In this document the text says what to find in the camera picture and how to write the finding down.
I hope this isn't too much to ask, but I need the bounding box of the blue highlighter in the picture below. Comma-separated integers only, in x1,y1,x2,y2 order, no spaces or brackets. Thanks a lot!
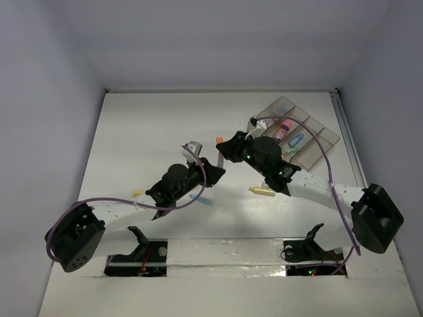
190,194,214,206

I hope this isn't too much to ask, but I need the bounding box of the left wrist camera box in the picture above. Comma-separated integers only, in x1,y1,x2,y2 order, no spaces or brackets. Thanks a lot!
182,141,203,164

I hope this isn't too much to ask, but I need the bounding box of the paper clip jar far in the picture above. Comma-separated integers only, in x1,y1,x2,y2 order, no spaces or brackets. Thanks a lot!
273,107,287,116

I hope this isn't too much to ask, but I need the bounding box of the green capped highlighter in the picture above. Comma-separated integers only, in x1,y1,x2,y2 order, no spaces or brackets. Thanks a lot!
282,147,299,155

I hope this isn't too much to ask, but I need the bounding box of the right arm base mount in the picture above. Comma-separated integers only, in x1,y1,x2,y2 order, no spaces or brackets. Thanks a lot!
280,223,348,277

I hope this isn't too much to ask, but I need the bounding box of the blue correction tape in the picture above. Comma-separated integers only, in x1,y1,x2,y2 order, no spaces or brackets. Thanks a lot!
288,133,304,147

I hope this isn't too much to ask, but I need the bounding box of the orange tip grey highlighter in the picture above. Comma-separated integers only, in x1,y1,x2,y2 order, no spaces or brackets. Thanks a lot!
215,137,225,168

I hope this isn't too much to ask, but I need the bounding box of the yellow highlighter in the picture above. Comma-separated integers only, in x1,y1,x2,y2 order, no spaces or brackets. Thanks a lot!
249,186,276,197

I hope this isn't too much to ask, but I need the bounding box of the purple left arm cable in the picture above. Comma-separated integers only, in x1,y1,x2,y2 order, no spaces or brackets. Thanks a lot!
45,147,208,262

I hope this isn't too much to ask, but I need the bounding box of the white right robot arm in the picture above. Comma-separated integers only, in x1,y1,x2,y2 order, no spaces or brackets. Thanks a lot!
216,131,404,259

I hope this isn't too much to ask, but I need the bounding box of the yellow highlighter cap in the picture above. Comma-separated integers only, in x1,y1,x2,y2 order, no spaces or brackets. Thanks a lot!
133,190,145,197

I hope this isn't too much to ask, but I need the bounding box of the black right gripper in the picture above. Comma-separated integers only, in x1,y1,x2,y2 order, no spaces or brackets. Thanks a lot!
217,131,269,177

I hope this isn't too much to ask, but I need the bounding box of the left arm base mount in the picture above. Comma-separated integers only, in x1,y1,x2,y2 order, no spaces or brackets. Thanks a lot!
104,226,169,277

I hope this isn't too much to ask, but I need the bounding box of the clear four-compartment organizer tray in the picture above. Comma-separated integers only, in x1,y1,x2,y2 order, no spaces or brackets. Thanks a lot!
257,96,340,170

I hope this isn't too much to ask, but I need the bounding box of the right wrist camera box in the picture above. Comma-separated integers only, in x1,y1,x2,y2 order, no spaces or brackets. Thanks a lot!
245,118,267,139

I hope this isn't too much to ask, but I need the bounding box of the pink cap glue bottle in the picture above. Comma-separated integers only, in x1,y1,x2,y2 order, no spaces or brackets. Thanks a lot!
273,120,291,141

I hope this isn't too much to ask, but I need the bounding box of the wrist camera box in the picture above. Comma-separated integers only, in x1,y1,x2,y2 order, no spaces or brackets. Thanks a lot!
245,118,267,139
182,141,203,164

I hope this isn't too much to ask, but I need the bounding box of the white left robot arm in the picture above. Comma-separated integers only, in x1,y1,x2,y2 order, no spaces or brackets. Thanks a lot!
44,158,225,273

